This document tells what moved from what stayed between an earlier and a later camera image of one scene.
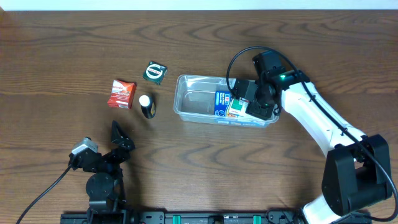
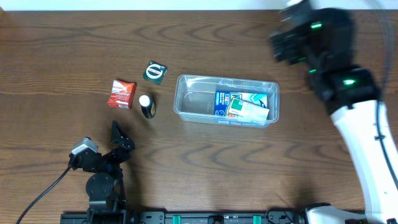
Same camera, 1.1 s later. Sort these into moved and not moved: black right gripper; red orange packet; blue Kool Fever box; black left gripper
Moved: black right gripper
Not moved: red orange packet; black left gripper; blue Kool Fever box
